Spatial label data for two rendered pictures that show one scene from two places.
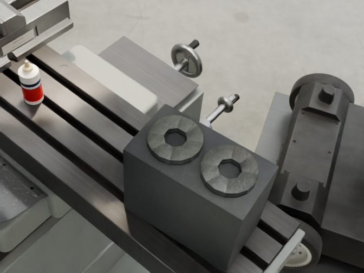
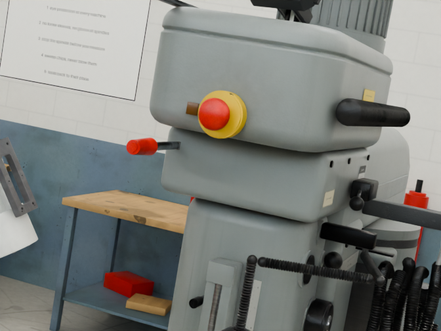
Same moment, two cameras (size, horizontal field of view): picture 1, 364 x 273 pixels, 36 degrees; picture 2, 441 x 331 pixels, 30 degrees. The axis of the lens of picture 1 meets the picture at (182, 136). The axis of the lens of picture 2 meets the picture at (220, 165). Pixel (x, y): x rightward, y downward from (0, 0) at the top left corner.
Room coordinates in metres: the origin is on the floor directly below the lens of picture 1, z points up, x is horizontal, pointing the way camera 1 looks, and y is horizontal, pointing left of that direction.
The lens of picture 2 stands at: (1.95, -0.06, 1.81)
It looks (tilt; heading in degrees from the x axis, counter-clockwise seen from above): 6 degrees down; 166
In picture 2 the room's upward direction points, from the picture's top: 10 degrees clockwise
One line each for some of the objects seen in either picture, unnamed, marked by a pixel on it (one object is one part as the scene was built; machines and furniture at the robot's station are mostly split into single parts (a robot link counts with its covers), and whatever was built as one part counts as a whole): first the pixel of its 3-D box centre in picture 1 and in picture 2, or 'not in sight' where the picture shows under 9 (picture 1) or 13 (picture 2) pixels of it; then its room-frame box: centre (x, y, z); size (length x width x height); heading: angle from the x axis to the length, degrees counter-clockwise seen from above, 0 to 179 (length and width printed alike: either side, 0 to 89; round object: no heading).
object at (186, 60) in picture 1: (179, 67); not in sight; (1.17, 0.03, 0.62); 0.16 x 0.12 x 0.12; 146
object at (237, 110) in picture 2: not in sight; (222, 114); (0.94, 0.18, 1.76); 0.06 x 0.02 x 0.06; 56
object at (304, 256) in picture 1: (283, 242); not in sight; (0.70, -0.30, 0.50); 0.20 x 0.05 x 0.20; 76
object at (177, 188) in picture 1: (196, 186); not in sight; (0.51, -0.03, 1.02); 0.22 x 0.12 x 0.20; 62
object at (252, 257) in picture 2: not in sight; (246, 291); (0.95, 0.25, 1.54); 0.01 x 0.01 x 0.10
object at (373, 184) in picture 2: not in sight; (358, 193); (0.78, 0.46, 1.66); 0.12 x 0.04 x 0.04; 146
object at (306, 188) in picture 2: not in sight; (273, 167); (0.72, 0.34, 1.68); 0.34 x 0.24 x 0.10; 146
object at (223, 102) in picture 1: (217, 111); not in sight; (1.11, -0.10, 0.50); 0.22 x 0.06 x 0.06; 146
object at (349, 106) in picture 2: not in sight; (377, 114); (0.81, 0.45, 1.79); 0.45 x 0.04 x 0.04; 146
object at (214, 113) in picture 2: not in sight; (215, 114); (0.96, 0.17, 1.76); 0.04 x 0.03 x 0.04; 56
